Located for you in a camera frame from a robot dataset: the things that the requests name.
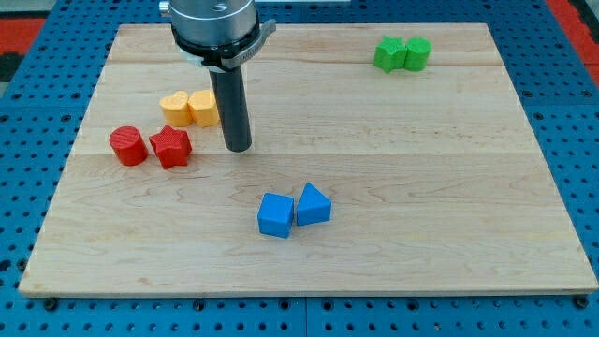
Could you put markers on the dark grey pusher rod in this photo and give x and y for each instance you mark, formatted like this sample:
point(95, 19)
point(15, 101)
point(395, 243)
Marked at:
point(230, 98)

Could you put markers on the blue cube block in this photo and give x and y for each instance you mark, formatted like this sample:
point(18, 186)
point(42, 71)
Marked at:
point(275, 215)

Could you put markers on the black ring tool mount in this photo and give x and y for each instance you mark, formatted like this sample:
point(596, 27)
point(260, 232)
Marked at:
point(224, 58)

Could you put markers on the yellow heart block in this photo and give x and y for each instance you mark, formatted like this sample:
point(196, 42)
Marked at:
point(176, 110)

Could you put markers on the green cylinder block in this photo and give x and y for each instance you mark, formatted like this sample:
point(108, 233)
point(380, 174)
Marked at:
point(418, 50)

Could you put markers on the red cylinder block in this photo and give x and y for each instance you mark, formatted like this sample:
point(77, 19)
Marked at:
point(128, 145)

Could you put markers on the red star block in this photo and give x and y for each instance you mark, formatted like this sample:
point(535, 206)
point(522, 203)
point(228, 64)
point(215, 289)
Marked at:
point(171, 146)

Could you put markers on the wooden board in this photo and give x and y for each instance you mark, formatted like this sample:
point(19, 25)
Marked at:
point(437, 183)

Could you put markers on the yellow hexagon block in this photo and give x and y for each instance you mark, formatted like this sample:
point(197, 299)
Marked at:
point(203, 108)

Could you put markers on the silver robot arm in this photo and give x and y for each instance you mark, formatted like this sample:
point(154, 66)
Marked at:
point(221, 35)

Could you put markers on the blue triangle block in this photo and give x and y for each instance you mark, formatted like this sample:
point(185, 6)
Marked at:
point(313, 207)

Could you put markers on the green star block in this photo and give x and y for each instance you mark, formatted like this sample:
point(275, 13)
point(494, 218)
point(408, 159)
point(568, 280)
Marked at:
point(389, 54)

